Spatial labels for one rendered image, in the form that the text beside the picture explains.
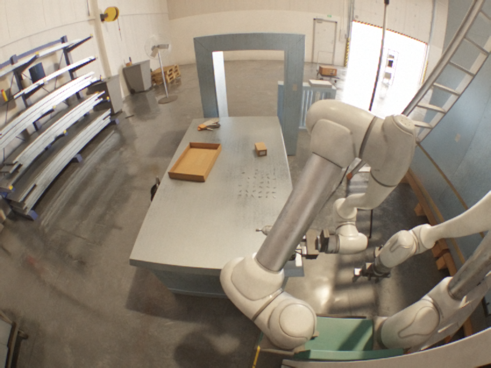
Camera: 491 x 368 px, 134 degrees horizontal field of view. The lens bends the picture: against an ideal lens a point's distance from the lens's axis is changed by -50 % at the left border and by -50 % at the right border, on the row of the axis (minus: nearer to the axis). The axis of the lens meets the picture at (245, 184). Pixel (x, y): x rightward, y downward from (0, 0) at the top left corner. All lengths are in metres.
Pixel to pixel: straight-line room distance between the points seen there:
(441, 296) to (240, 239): 1.02
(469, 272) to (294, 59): 2.26
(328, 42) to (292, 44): 8.17
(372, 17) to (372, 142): 10.75
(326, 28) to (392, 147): 10.01
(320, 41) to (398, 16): 4.36
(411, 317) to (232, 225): 1.01
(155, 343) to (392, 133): 1.83
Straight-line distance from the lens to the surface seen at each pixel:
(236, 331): 1.66
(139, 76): 7.08
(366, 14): 11.09
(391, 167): 0.56
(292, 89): 2.47
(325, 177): 0.57
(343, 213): 1.00
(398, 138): 0.53
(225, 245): 1.16
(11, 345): 2.78
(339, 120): 0.56
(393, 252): 0.85
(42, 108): 4.26
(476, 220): 0.63
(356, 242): 0.98
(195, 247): 1.18
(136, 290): 1.98
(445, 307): 0.95
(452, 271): 2.43
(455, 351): 0.21
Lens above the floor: 1.64
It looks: 43 degrees down
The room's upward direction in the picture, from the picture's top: 3 degrees counter-clockwise
